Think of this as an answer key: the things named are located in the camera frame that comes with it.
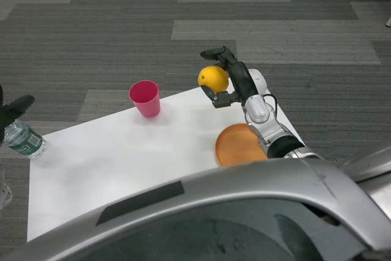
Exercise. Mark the pink plastic cup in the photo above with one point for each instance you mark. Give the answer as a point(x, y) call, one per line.
point(146, 102)

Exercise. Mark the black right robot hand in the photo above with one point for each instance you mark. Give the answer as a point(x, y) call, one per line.
point(242, 80)

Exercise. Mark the yellow lemon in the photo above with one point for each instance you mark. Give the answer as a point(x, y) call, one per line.
point(212, 79)

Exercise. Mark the clear green-label water bottle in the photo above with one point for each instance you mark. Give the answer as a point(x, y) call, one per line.
point(26, 140)

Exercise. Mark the white table leg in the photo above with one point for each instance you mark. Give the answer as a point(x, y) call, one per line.
point(388, 21)

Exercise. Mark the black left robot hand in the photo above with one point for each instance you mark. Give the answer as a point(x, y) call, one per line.
point(12, 109)

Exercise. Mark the silver robot chest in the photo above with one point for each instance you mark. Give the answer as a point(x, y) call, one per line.
point(214, 218)

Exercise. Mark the orange round plate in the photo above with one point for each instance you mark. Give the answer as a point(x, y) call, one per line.
point(238, 146)

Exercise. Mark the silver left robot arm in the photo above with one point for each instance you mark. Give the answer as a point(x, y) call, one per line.
point(4, 195)

